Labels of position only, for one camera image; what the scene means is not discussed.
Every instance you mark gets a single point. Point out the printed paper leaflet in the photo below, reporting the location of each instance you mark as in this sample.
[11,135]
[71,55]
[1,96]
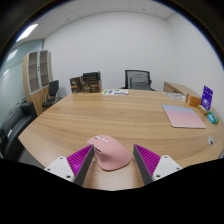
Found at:
[114,91]

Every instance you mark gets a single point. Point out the small brown cardboard box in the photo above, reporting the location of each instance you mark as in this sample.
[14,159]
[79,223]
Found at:
[75,85]

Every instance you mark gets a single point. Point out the blue packet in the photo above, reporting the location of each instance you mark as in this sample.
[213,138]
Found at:
[210,117]

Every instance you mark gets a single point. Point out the purple pouch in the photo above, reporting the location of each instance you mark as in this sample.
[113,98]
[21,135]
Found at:
[207,97]

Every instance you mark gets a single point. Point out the wooden shelf unit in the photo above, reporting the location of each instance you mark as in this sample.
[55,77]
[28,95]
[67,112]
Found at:
[35,76]

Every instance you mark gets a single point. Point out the green packet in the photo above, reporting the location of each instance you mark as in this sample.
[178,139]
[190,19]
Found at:
[215,118]

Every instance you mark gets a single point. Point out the ceiling light panel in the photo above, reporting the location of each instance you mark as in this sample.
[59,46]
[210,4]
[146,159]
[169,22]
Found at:
[27,32]

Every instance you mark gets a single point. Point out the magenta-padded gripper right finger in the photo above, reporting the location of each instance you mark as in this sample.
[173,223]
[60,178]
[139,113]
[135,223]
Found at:
[167,166]

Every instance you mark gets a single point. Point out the large dark cardboard box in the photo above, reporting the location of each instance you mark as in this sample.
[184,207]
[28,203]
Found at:
[91,83]

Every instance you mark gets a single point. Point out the black visitor chair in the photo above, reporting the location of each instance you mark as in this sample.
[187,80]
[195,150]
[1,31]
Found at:
[52,93]

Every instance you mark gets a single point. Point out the pink computer mouse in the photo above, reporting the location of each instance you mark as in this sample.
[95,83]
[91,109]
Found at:
[111,154]

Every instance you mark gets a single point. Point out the orange-brown cardboard box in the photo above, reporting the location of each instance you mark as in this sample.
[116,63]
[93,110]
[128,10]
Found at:
[193,100]

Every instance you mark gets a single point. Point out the long tan box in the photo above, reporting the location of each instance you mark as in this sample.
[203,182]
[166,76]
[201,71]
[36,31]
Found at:
[203,109]

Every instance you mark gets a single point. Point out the black leather armchair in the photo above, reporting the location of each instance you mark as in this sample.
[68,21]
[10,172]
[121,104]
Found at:
[15,128]

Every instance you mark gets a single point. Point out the pink and blue mouse pad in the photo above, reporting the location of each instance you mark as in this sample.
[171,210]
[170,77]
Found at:
[183,116]

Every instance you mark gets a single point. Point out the black mesh office chair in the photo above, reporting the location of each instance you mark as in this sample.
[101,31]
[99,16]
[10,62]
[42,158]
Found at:
[138,80]

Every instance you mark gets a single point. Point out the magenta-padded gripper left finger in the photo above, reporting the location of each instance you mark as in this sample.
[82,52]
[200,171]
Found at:
[58,167]

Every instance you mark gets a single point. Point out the wooden side cabinet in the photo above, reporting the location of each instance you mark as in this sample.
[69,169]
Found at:
[178,87]

